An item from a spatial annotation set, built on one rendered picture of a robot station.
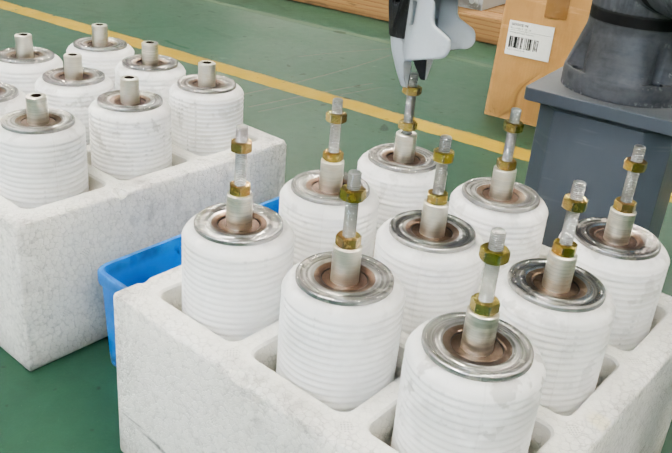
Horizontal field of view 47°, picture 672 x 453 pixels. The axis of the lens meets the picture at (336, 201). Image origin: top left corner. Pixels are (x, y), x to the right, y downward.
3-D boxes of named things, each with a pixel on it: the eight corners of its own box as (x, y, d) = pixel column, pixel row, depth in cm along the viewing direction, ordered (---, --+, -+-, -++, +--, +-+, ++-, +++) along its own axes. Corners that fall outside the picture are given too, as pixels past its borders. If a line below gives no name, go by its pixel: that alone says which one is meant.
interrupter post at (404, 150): (402, 156, 85) (406, 127, 83) (418, 163, 83) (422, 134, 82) (387, 160, 83) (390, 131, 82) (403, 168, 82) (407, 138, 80)
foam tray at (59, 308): (119, 172, 135) (115, 71, 127) (281, 257, 113) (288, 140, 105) (-122, 243, 107) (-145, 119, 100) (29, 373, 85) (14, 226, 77)
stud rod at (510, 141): (502, 185, 75) (516, 111, 72) (495, 181, 76) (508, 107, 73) (510, 184, 76) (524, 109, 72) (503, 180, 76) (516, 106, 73)
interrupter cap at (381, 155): (401, 144, 88) (402, 138, 88) (453, 166, 83) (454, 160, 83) (353, 157, 83) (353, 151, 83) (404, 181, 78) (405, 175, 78)
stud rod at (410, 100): (403, 140, 83) (412, 71, 80) (411, 143, 82) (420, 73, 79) (399, 143, 82) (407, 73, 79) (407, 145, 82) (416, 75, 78)
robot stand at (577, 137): (533, 248, 122) (574, 59, 109) (655, 291, 113) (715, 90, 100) (484, 297, 107) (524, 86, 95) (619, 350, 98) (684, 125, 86)
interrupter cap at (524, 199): (496, 221, 72) (497, 214, 71) (445, 189, 77) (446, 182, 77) (555, 208, 75) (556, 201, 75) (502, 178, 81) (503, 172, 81)
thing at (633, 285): (531, 427, 73) (571, 259, 66) (518, 365, 82) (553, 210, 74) (634, 440, 73) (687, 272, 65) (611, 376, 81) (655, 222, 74)
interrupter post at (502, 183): (498, 205, 75) (504, 174, 74) (482, 195, 77) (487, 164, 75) (517, 201, 76) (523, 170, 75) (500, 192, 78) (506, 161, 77)
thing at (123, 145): (142, 213, 106) (139, 85, 99) (188, 238, 101) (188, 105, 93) (80, 234, 100) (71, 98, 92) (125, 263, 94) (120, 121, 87)
